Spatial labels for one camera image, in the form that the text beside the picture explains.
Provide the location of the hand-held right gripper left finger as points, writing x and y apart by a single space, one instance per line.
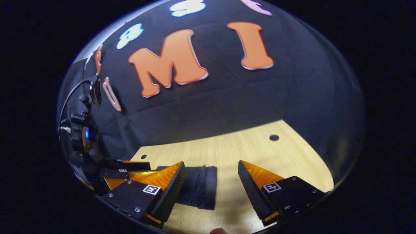
170 191

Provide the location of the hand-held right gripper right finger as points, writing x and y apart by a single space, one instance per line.
252 188

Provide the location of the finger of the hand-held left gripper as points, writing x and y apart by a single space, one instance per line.
110 174
136 166

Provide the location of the dark grey jeans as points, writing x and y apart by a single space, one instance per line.
198 185

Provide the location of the black backdrop cloth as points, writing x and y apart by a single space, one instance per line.
227 97

